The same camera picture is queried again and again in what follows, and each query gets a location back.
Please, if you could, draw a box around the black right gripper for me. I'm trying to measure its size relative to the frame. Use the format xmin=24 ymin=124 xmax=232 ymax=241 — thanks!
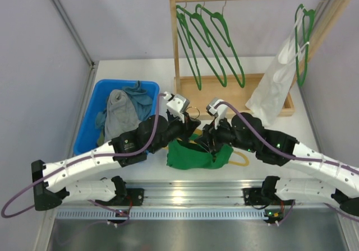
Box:
xmin=195 ymin=114 xmax=257 ymax=153

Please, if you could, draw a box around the yellow hanger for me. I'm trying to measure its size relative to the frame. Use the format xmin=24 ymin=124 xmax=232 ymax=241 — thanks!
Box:
xmin=185 ymin=105 xmax=250 ymax=168

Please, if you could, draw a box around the green tank top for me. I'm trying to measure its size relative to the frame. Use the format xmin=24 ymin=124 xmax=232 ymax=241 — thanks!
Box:
xmin=167 ymin=134 xmax=233 ymax=170

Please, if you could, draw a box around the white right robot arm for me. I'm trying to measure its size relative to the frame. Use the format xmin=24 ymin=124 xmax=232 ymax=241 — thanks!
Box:
xmin=195 ymin=113 xmax=358 ymax=216

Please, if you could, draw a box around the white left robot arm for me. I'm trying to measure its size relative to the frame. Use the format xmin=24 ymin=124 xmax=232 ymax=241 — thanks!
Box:
xmin=31 ymin=113 xmax=201 ymax=211

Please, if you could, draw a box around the white tank top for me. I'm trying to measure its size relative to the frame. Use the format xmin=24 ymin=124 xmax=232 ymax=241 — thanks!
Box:
xmin=246 ymin=21 xmax=296 ymax=127

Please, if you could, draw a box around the green hanger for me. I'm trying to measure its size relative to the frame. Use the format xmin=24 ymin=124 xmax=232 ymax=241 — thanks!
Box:
xmin=210 ymin=12 xmax=246 ymax=88
xmin=176 ymin=5 xmax=202 ymax=90
xmin=190 ymin=4 xmax=227 ymax=87

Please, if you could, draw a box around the green hanger far left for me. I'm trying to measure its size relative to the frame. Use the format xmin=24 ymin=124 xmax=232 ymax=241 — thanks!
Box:
xmin=176 ymin=5 xmax=202 ymax=90

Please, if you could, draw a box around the green hanger right end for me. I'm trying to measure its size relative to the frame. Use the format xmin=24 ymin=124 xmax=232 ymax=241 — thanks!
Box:
xmin=294 ymin=4 xmax=315 ymax=87

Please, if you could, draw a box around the wooden clothes rack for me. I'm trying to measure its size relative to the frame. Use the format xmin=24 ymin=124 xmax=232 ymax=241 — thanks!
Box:
xmin=169 ymin=0 xmax=351 ymax=111

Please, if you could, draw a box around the teal blue garment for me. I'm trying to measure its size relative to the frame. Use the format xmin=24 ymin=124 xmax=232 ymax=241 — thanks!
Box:
xmin=95 ymin=81 xmax=153 ymax=146

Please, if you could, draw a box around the grey garment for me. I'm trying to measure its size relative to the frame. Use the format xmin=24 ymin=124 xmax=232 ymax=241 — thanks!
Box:
xmin=104 ymin=89 xmax=140 ymax=142

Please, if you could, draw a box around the blue plastic bin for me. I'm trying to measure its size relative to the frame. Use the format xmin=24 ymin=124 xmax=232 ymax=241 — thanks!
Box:
xmin=73 ymin=79 xmax=159 ymax=155

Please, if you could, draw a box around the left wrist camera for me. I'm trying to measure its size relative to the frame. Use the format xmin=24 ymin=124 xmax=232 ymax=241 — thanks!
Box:
xmin=164 ymin=91 xmax=190 ymax=123

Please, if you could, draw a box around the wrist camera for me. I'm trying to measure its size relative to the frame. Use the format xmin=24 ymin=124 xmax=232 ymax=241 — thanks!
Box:
xmin=164 ymin=91 xmax=190 ymax=123
xmin=206 ymin=97 xmax=228 ymax=129

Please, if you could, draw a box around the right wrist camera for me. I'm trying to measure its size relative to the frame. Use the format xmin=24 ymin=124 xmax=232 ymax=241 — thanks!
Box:
xmin=206 ymin=97 xmax=228 ymax=129

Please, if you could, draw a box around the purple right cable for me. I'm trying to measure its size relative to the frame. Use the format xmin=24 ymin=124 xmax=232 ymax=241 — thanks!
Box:
xmin=217 ymin=101 xmax=359 ymax=226

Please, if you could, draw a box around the aluminium mounting rail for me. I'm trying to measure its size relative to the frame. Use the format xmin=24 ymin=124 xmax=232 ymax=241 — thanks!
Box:
xmin=56 ymin=179 xmax=347 ymax=225

